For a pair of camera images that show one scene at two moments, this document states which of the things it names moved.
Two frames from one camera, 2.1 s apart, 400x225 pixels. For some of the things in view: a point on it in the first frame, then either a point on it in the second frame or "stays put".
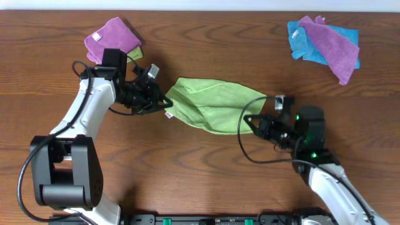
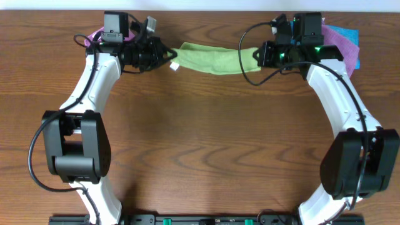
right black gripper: [265, 125] to [267, 54]
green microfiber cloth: [214, 104] to [214, 60]
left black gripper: [153, 100] to [155, 54]
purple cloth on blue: [339, 52] stays put
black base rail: [271, 219] stays put
